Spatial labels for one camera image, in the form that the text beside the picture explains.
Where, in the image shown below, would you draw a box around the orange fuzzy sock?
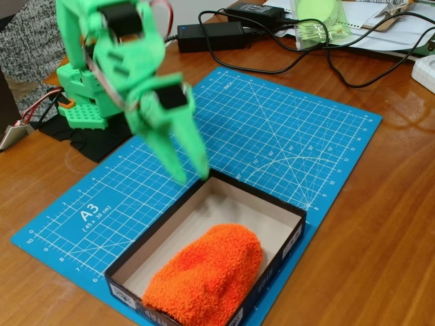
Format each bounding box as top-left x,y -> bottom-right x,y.
141,223 -> 264,326

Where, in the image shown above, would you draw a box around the white moulded plastic object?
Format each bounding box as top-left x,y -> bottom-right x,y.
411,54 -> 435,95

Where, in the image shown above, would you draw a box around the black cardboard box white inside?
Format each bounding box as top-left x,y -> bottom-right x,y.
104,168 -> 308,326

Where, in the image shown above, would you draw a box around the large black power adapter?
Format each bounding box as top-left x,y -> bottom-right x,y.
176,20 -> 249,54

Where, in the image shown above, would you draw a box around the blue A3 cutting mat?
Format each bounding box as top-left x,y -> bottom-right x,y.
10,66 -> 384,326

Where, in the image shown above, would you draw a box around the slim black power adapter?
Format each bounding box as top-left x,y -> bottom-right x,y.
224,1 -> 286,22

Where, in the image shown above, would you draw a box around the silver flat device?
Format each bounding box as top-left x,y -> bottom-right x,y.
0,123 -> 31,152

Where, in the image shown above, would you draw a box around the grey speckled fabric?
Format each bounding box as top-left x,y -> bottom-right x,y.
0,0 -> 71,118

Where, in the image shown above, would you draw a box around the clear bag green contents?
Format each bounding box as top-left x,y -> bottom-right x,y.
292,0 -> 353,51

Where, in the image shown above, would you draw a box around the white paper sheets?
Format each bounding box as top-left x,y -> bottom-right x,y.
263,0 -> 435,61

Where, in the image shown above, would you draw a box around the silver binder clip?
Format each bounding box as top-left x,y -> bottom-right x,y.
376,1 -> 415,18

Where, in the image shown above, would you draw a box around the long black looping cable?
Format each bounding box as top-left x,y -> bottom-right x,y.
243,20 -> 435,88
198,9 -> 435,74

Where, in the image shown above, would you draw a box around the red and black wires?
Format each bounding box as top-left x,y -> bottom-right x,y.
16,87 -> 64,127

